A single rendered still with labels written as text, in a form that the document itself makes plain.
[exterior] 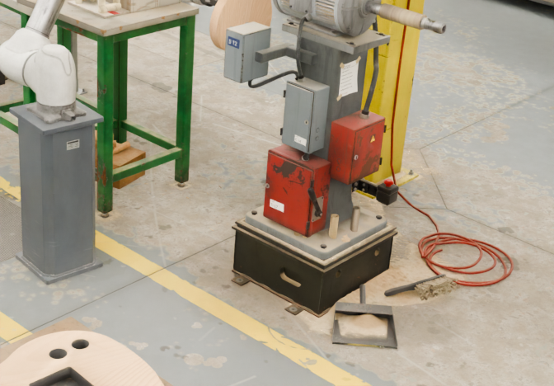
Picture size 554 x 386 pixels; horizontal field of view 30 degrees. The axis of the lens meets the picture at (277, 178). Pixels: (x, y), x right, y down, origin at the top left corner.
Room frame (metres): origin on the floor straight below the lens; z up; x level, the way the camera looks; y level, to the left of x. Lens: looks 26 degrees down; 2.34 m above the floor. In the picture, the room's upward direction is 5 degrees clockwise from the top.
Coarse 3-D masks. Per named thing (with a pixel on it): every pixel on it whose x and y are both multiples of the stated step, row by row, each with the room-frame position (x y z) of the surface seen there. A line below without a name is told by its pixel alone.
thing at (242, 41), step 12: (252, 24) 3.90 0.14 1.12; (228, 36) 3.81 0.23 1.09; (240, 36) 3.77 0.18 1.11; (252, 36) 3.80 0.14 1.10; (264, 36) 3.85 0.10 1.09; (228, 48) 3.81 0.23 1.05; (240, 48) 3.77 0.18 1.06; (252, 48) 3.80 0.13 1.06; (264, 48) 3.86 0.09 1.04; (228, 60) 3.81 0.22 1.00; (240, 60) 3.77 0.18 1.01; (252, 60) 3.81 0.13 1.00; (228, 72) 3.80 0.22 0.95; (240, 72) 3.77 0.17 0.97; (252, 72) 3.81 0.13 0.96; (264, 72) 3.86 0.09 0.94; (288, 72) 3.83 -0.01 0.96; (264, 84) 3.86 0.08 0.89
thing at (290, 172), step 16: (272, 160) 3.81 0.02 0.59; (288, 160) 3.77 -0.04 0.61; (304, 160) 3.76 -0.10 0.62; (320, 160) 3.78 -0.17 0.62; (272, 176) 3.81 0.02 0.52; (288, 176) 3.75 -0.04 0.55; (304, 176) 3.70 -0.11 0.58; (320, 176) 3.72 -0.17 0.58; (272, 192) 3.80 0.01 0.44; (288, 192) 3.75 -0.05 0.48; (304, 192) 3.70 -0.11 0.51; (320, 192) 3.72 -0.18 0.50; (272, 208) 3.80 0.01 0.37; (288, 208) 3.74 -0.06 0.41; (304, 208) 3.69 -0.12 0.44; (288, 224) 3.74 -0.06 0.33; (304, 224) 3.69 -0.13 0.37; (320, 224) 3.74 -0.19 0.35
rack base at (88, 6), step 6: (96, 0) 4.64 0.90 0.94; (78, 6) 4.53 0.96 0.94; (84, 6) 4.53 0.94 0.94; (90, 6) 4.54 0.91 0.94; (96, 6) 4.55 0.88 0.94; (90, 12) 4.47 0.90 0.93; (96, 12) 4.45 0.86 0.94; (108, 12) 4.46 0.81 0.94; (120, 12) 4.48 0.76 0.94; (126, 12) 4.50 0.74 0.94
